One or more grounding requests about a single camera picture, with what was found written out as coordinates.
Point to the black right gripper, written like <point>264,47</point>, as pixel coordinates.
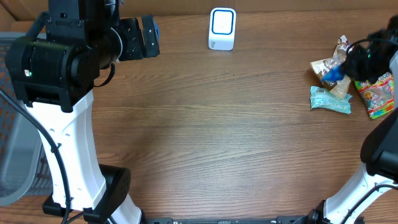
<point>352,66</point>

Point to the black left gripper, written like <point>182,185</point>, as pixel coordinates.
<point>132,30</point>

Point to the blue Oreo cookie pack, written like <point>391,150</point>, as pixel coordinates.
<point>334,75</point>

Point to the green Haribo gummy bag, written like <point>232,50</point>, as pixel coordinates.
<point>379,97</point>

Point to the dried mushroom snack bag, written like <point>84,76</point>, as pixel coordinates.
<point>321,67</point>

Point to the light teal snack packet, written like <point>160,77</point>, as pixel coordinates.
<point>322,98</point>

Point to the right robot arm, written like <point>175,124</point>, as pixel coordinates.
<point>377,173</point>

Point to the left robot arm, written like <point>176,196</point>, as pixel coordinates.
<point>53,69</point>

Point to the white barcode scanner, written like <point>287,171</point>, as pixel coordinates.
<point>222,29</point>

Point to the grey plastic mesh basket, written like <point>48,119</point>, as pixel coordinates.
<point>24,168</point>

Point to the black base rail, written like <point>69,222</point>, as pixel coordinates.
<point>277,220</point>

